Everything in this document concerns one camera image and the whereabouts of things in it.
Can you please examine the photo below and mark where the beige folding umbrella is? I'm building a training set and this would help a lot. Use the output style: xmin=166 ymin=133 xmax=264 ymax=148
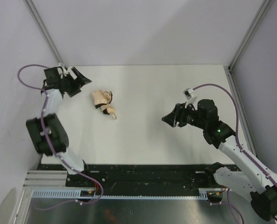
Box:
xmin=91 ymin=90 xmax=117 ymax=120

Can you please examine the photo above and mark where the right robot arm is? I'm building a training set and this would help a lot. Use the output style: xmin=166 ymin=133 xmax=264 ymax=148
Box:
xmin=162 ymin=99 xmax=277 ymax=221

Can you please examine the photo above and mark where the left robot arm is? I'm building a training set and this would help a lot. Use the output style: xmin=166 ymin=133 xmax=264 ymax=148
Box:
xmin=26 ymin=66 xmax=92 ymax=175

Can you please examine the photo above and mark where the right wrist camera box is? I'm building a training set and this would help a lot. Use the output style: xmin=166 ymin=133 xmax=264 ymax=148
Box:
xmin=183 ymin=88 xmax=197 ymax=108

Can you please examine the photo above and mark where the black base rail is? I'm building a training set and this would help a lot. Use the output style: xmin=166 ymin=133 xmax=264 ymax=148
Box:
xmin=65 ymin=162 xmax=225 ymax=197

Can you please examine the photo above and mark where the grey slotted cable duct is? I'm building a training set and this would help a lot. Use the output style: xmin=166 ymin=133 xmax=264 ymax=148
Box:
xmin=30 ymin=188 xmax=223 ymax=201

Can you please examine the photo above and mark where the left aluminium corner post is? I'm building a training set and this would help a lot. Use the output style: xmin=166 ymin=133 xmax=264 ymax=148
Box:
xmin=23 ymin=0 xmax=67 ymax=68

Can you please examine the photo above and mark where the aluminium corner post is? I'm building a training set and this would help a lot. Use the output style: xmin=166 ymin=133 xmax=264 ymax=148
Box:
xmin=23 ymin=0 xmax=67 ymax=68
xmin=228 ymin=0 xmax=273 ymax=72

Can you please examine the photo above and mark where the right aluminium corner post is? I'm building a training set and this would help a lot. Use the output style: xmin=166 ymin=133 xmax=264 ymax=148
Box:
xmin=228 ymin=0 xmax=273 ymax=72

